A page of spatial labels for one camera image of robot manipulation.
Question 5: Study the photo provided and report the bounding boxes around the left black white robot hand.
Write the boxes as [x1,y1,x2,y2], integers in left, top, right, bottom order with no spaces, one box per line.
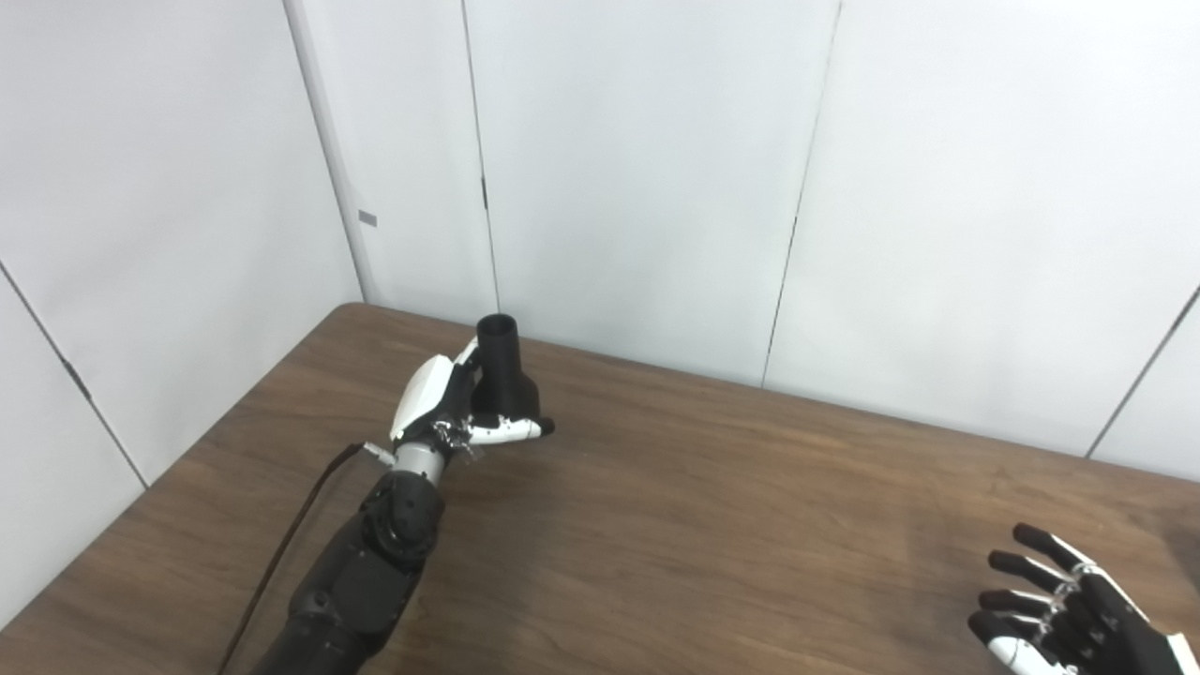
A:
[389,337,556,462]

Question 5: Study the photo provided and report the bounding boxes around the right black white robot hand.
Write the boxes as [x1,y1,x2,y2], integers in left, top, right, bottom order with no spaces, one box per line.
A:
[967,523,1200,675]

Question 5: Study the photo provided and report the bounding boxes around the black nozzle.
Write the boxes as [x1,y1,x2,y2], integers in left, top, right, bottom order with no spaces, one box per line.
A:
[469,314,545,428]

